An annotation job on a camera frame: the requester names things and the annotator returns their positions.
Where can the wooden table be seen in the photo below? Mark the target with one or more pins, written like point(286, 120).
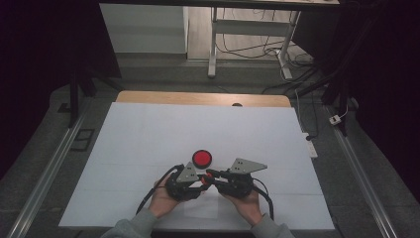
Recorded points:
point(198, 98)

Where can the black tripod stand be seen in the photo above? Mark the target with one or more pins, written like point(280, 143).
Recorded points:
point(74, 99)
point(336, 89)

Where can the red round disc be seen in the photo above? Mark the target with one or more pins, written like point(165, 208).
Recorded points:
point(202, 159)

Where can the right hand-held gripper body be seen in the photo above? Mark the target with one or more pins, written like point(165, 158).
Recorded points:
point(239, 185)

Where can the person's left hand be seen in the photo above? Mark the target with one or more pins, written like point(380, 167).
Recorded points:
point(160, 201)

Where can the white power strip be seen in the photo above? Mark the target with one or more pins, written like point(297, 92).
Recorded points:
point(311, 147)

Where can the white table cover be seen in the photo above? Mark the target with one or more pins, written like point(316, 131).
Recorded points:
point(148, 132)

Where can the black curtain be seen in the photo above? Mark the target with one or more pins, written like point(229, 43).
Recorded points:
point(389, 82)
point(39, 66)

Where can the white paper sheet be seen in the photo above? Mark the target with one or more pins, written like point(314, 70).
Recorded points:
point(204, 208)

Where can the white cabinet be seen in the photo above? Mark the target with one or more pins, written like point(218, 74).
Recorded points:
point(145, 29)

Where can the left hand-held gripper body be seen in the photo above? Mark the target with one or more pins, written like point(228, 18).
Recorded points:
point(178, 190)

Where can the person's right hand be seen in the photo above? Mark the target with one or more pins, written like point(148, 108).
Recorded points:
point(247, 208)

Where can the black floor frame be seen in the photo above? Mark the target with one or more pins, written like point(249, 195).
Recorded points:
point(82, 140)

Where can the aluminium floor rail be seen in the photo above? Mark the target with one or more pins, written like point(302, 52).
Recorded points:
point(363, 178)
point(46, 175)

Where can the black round table grommet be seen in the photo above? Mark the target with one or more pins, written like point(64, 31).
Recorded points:
point(236, 104)

